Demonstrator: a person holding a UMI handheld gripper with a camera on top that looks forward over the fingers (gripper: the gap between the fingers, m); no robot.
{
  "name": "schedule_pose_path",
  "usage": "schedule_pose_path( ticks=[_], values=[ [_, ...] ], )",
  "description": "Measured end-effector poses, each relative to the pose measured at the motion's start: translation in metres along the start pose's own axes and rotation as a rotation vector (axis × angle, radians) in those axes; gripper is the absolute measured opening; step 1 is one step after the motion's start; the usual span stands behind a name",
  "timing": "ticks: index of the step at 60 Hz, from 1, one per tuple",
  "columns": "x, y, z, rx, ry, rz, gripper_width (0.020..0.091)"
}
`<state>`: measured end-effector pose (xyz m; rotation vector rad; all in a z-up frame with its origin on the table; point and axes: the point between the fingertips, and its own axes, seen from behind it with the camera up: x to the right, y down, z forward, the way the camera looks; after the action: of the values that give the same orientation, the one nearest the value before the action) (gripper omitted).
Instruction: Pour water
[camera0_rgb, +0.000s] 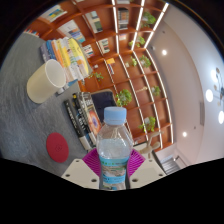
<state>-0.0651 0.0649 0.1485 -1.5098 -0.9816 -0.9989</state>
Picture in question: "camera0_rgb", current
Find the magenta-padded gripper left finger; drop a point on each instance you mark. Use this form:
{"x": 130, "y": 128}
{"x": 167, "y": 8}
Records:
{"x": 80, "y": 173}

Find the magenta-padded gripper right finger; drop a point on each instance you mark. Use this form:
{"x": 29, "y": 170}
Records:
{"x": 146, "y": 171}

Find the clear blue-capped water bottle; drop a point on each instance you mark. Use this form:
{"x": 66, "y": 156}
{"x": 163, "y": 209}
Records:
{"x": 114, "y": 146}

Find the flat round red coaster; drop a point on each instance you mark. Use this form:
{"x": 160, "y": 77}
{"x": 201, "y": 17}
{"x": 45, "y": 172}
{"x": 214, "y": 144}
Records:
{"x": 57, "y": 147}

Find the round recessed ceiling light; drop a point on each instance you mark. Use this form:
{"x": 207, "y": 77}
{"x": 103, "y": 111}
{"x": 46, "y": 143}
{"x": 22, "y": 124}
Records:
{"x": 164, "y": 52}
{"x": 184, "y": 134}

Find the stack of dark books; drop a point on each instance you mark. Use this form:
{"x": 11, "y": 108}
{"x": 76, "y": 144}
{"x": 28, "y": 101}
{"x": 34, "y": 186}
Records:
{"x": 83, "y": 116}

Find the dark upholstered chair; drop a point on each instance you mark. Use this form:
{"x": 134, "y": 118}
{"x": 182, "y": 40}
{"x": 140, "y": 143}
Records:
{"x": 102, "y": 100}

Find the wooden shelf unit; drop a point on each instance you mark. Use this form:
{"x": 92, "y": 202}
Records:
{"x": 133, "y": 86}

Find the cream plastic cup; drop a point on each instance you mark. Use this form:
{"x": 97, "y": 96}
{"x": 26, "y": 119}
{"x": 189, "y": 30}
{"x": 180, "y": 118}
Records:
{"x": 41, "y": 86}

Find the branched ceiling lamp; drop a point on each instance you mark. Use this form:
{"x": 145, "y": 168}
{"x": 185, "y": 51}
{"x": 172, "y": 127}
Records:
{"x": 210, "y": 95}

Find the stack of colourful books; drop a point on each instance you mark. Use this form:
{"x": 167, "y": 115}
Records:
{"x": 66, "y": 55}

